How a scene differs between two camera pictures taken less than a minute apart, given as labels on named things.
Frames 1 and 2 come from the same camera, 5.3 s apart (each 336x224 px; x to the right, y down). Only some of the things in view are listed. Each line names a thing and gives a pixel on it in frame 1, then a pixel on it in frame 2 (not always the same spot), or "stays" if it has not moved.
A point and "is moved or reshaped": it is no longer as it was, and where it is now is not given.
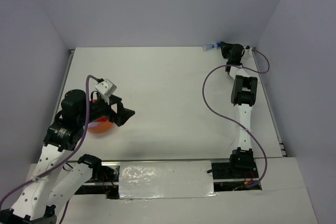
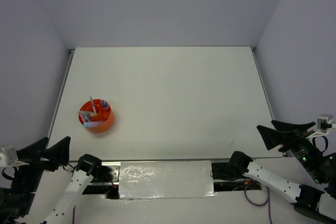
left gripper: x=123 y=114 to x=59 y=153
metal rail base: x=225 y=179 stays
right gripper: x=224 y=48 to x=271 y=136
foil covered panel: x=166 y=180 stays
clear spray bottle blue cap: x=207 y=47 is moved or reshaped
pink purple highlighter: x=93 y=124 stays
